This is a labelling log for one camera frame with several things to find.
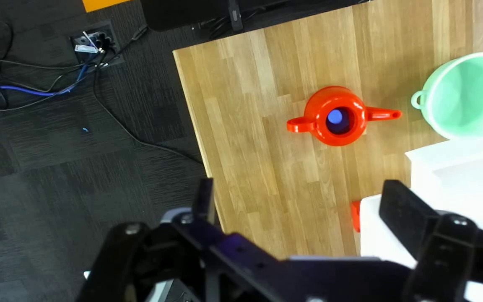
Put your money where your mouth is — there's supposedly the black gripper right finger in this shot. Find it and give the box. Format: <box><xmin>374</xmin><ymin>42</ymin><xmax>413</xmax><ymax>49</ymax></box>
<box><xmin>379</xmin><ymin>179</ymin><xmax>438</xmax><ymax>258</ymax></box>

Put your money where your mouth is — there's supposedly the floor outlet box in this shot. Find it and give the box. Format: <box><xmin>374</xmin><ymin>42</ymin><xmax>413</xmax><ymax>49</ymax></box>
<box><xmin>69</xmin><ymin>23</ymin><xmax>124</xmax><ymax>69</ymax></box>

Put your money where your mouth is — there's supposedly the black cable on floor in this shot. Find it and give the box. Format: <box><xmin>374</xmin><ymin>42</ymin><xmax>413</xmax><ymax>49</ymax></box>
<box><xmin>92</xmin><ymin>65</ymin><xmax>205</xmax><ymax>164</ymax></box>

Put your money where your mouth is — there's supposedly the small red object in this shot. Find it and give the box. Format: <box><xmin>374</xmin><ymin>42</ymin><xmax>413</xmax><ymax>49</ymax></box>
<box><xmin>351</xmin><ymin>200</ymin><xmax>361</xmax><ymax>233</ymax></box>

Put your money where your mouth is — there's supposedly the green plastic pot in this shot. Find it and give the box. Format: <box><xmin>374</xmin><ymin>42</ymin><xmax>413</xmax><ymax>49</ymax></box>
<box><xmin>411</xmin><ymin>52</ymin><xmax>483</xmax><ymax>139</ymax></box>

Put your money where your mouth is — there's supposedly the blue cable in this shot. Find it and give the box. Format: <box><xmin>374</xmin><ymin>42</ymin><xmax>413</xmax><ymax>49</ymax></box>
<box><xmin>0</xmin><ymin>62</ymin><xmax>99</xmax><ymax>101</ymax></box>

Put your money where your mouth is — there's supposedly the red toy teapot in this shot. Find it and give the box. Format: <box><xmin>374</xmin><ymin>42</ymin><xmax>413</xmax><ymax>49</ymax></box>
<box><xmin>287</xmin><ymin>85</ymin><xmax>403</xmax><ymax>146</ymax></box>

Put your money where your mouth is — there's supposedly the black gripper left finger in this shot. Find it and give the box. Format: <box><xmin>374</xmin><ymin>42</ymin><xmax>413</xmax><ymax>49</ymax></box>
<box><xmin>193</xmin><ymin>178</ymin><xmax>215</xmax><ymax>221</ymax></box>

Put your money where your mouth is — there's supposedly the white plastic drawer unit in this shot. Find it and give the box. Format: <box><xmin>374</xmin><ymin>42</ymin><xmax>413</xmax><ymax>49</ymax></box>
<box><xmin>359</xmin><ymin>139</ymin><xmax>483</xmax><ymax>268</ymax></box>

